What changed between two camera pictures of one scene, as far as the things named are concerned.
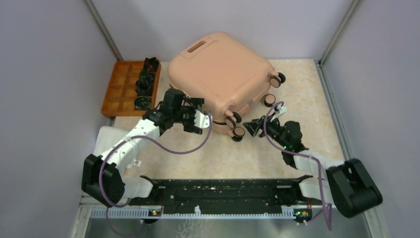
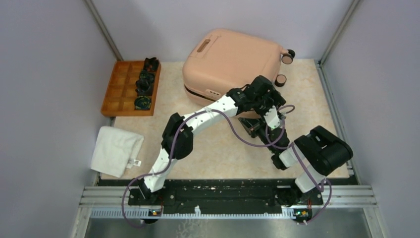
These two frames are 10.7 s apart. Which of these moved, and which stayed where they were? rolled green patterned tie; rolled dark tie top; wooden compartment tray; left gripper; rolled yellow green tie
Moved: left gripper
Stayed: rolled dark tie top; rolled green patterned tie; rolled yellow green tie; wooden compartment tray
